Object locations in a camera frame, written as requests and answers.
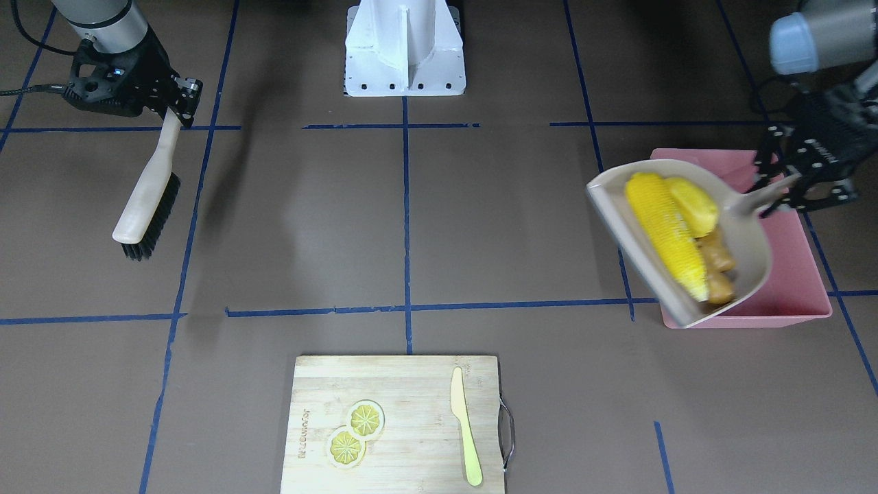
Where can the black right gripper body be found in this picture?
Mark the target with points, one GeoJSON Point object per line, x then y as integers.
{"type": "Point", "coordinates": [152, 67]}

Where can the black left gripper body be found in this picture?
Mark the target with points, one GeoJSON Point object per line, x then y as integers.
{"type": "Point", "coordinates": [831, 123]}

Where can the beige plastic dustpan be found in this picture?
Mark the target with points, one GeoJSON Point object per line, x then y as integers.
{"type": "Point", "coordinates": [739, 222]}

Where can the beige hand brush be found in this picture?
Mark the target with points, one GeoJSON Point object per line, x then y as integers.
{"type": "Point", "coordinates": [149, 206]}

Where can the yellow toy potato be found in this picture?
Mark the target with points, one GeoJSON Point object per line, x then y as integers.
{"type": "Point", "coordinates": [699, 211]}

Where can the brown toy ginger root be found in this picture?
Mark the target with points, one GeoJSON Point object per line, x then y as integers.
{"type": "Point", "coordinates": [718, 261]}

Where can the yellow toy corn cob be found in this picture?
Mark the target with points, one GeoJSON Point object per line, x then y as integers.
{"type": "Point", "coordinates": [652, 204]}

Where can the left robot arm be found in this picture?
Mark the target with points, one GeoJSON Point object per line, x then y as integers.
{"type": "Point", "coordinates": [822, 35]}

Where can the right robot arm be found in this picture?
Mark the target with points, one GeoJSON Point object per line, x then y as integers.
{"type": "Point", "coordinates": [115, 26]}

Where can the pink plastic bin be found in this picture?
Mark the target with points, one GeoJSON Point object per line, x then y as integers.
{"type": "Point", "coordinates": [794, 291]}

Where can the bamboo cutting board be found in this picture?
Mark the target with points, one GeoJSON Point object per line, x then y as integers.
{"type": "Point", "coordinates": [420, 448]}

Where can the yellow plastic knife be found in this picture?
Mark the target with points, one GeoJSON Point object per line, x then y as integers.
{"type": "Point", "coordinates": [472, 466]}

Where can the white pillar mount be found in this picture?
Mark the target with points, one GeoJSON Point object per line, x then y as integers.
{"type": "Point", "coordinates": [404, 49]}

